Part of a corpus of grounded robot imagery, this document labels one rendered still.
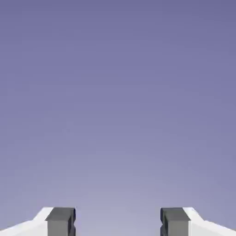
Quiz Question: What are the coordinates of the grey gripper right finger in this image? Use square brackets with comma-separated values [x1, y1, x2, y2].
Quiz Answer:
[159, 206, 236, 236]

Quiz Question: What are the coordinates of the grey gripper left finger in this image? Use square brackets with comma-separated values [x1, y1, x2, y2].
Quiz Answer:
[0, 206, 77, 236]

